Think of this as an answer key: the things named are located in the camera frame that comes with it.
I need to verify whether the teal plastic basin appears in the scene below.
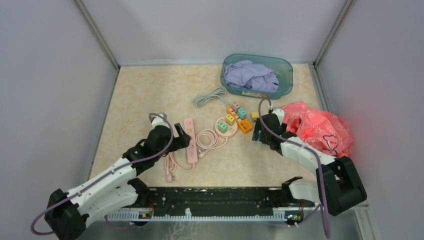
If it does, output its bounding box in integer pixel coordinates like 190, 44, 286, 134
220, 53, 294, 100

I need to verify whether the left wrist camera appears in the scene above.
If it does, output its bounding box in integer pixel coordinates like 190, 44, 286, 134
149, 112, 170, 129

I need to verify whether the yellow charger front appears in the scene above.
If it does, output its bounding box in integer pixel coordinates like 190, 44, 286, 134
225, 114, 236, 126

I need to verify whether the pink plastic bag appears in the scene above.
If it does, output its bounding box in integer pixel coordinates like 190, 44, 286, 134
282, 101, 354, 158

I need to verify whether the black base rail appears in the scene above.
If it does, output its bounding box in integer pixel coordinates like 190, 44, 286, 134
123, 187, 305, 224

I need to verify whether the yellow charger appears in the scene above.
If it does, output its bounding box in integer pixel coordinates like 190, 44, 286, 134
225, 114, 236, 126
250, 111, 259, 123

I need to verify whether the pink brown charger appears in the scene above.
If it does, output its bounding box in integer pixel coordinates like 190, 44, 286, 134
231, 102, 240, 113

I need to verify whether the green charger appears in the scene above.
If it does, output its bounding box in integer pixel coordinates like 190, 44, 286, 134
217, 121, 228, 134

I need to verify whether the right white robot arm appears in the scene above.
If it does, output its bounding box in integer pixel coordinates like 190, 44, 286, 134
252, 112, 368, 216

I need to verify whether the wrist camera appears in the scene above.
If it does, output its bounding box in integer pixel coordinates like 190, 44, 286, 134
149, 112, 170, 129
271, 108, 285, 125

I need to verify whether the teal charger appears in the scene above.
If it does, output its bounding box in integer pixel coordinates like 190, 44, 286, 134
236, 107, 247, 120

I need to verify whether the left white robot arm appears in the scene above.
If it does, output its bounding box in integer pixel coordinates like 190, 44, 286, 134
44, 123, 192, 240

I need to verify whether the purple cloth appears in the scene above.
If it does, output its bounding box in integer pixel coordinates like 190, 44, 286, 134
223, 60, 279, 93

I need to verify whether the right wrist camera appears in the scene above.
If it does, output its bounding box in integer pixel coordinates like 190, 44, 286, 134
271, 108, 285, 125

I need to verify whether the yellow charger near basin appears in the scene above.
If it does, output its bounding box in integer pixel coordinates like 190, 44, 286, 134
250, 111, 259, 123

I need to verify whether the pink round power strip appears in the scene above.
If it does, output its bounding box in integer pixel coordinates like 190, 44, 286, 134
195, 116, 238, 158

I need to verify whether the pink long power strip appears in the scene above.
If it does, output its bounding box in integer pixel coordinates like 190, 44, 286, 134
164, 117, 199, 183

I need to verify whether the orange power strip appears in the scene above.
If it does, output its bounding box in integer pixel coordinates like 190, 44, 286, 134
192, 86, 254, 135

